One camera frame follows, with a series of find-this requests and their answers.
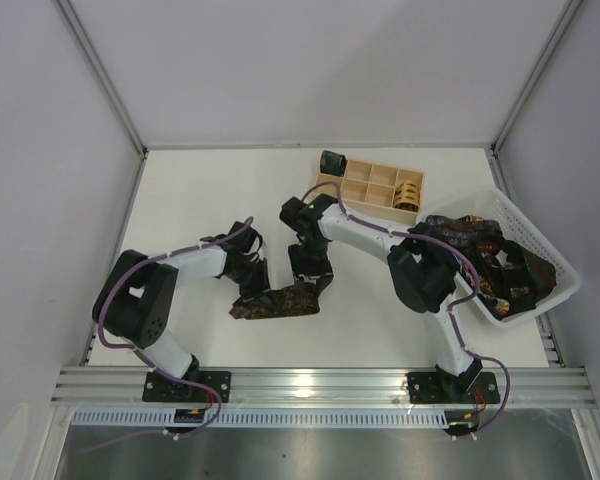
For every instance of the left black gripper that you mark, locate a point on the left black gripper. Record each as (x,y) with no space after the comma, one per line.
(255,279)

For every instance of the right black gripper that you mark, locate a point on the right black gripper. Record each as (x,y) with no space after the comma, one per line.
(310,265)

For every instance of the dark key-patterned tie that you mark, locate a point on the dark key-patterned tie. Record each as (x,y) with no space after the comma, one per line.
(287,302)

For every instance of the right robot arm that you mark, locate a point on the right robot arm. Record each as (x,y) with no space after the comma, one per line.
(422,270)

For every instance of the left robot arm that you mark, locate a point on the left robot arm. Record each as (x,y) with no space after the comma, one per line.
(133,307)

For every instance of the pile of dark ties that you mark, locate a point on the pile of dark ties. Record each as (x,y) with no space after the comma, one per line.
(513,279)

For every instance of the rolled dark green tie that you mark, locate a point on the rolled dark green tie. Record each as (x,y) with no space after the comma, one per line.
(332,163)

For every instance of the wooden compartment box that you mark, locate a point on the wooden compartment box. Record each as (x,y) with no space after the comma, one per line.
(369,188)

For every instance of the rolled gold patterned tie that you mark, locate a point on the rolled gold patterned tie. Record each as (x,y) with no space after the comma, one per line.
(407,197)

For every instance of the white plastic basket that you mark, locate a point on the white plastic basket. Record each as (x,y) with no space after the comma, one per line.
(492,204)

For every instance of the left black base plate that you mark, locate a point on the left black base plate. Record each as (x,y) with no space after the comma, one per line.
(158,389)

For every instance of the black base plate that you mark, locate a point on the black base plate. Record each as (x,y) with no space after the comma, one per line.
(158,389)
(436,387)

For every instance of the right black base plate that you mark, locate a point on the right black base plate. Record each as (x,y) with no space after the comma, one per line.
(436,387)

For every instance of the white slotted cable duct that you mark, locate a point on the white slotted cable duct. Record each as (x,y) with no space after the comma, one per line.
(409,418)

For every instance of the aluminium mounting rail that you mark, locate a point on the aluminium mounting rail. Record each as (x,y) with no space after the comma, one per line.
(331,388)

